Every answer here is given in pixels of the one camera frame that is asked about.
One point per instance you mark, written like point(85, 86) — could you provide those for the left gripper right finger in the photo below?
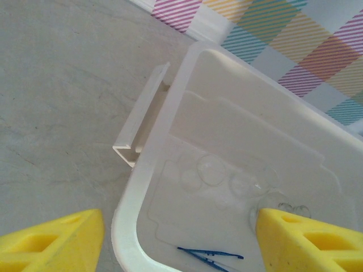
point(283, 249)

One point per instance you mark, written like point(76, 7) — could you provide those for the clear plastic storage bin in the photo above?
point(255, 127)

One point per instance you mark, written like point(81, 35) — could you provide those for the small clear glass beaker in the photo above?
point(241, 182)

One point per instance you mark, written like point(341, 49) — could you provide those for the clear glass flask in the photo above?
point(211, 170)

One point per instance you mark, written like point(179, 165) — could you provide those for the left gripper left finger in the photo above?
point(71, 243)

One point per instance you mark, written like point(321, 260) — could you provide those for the blue plastic tweezers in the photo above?
point(198, 251)

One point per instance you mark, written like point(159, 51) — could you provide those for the clear glass vessel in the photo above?
point(255, 211)

